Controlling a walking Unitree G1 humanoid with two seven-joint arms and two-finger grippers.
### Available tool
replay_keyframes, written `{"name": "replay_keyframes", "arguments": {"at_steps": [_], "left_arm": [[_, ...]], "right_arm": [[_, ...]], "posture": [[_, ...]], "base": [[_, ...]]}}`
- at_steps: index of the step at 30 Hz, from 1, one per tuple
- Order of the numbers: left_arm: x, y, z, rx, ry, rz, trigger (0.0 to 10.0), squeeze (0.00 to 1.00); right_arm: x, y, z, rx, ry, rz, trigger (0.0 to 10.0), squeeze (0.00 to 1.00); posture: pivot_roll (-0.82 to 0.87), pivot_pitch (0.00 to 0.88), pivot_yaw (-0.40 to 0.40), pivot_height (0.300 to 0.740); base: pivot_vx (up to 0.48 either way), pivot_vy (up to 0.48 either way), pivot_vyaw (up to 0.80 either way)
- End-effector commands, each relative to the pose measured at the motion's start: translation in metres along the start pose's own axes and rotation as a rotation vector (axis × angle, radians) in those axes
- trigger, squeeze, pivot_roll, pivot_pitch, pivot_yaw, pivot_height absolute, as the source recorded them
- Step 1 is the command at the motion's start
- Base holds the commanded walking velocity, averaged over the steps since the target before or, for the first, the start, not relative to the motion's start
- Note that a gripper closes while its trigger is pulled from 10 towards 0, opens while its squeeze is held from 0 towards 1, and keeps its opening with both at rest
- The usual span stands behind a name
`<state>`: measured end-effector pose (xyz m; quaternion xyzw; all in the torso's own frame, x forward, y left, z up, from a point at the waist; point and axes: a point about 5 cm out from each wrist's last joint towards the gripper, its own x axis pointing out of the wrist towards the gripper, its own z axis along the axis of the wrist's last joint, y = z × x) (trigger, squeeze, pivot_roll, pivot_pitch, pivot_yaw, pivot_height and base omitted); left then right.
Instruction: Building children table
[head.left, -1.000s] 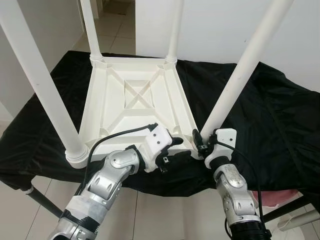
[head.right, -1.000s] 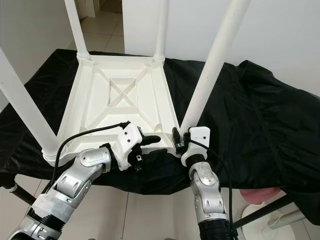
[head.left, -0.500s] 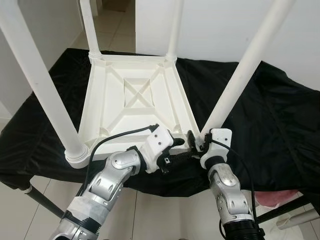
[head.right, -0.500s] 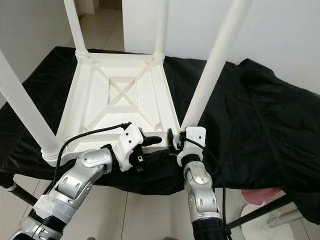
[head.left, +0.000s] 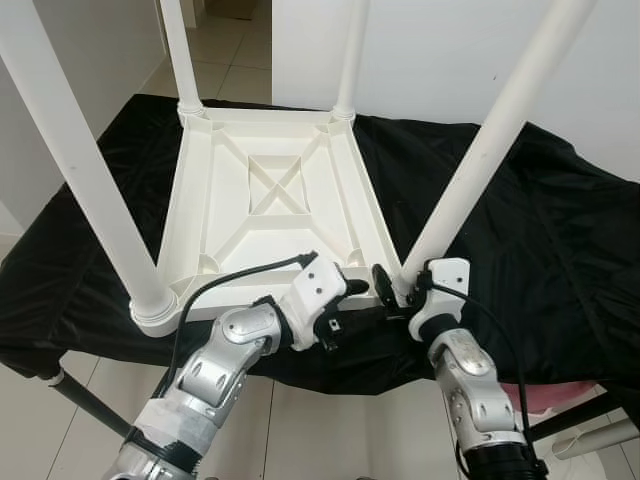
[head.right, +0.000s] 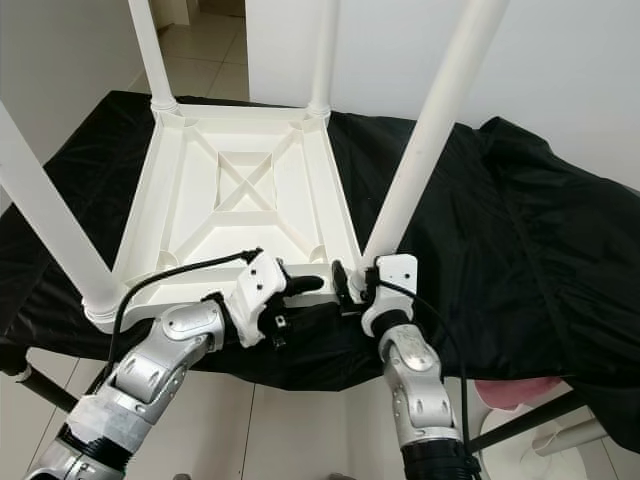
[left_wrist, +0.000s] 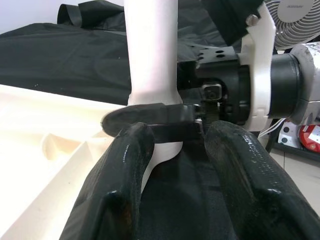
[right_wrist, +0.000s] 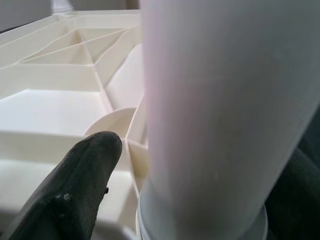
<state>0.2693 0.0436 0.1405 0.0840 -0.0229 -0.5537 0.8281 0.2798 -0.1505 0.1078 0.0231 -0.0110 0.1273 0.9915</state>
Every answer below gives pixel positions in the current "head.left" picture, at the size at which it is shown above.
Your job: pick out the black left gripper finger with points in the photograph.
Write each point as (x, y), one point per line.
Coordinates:
(355, 287)
(368, 317)

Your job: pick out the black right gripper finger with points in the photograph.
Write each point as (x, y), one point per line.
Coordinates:
(383, 282)

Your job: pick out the white plastic children table top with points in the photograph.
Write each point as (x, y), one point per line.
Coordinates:
(220, 200)

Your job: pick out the white plastic table leg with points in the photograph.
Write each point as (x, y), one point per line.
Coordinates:
(80, 150)
(500, 120)
(180, 50)
(352, 50)

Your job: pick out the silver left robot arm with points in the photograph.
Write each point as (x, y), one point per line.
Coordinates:
(215, 375)

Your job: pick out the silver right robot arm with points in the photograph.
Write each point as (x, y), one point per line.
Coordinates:
(475, 390)

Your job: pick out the black fabric table cover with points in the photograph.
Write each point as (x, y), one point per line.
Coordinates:
(560, 220)

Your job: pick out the pink plastic stool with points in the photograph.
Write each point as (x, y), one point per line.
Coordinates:
(555, 398)

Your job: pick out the white metal bar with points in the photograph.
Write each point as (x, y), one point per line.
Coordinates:
(600, 440)

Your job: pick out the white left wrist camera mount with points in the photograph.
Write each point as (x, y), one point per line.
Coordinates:
(320, 288)

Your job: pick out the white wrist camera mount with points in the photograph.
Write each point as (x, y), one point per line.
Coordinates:
(320, 288)
(450, 275)

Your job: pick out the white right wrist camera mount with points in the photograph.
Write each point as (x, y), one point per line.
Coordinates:
(450, 275)

